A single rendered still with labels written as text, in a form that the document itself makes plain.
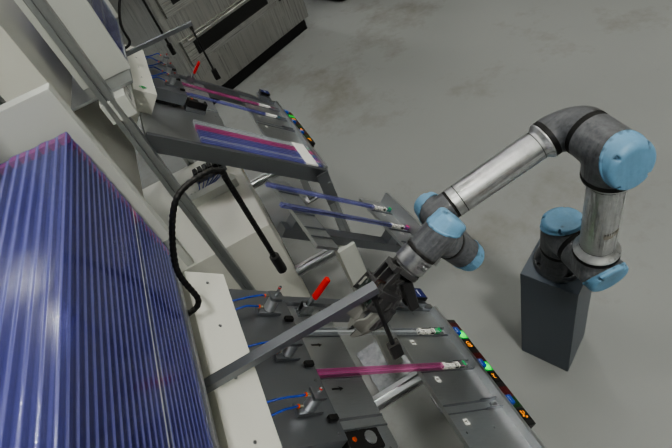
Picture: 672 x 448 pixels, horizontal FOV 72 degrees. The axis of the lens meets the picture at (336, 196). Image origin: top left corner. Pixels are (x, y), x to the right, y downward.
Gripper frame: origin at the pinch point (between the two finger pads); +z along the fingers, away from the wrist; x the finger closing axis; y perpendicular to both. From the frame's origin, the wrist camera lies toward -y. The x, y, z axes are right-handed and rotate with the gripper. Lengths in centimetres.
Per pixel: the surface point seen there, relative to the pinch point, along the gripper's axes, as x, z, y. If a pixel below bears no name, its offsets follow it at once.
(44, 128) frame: -9, -11, 74
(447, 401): 20.0, -3.2, -15.5
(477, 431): 27.7, -4.0, -18.5
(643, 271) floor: -13, -61, -142
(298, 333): 19.8, -11.2, 38.0
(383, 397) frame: -12, 32, -56
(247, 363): 19.9, -3.9, 42.0
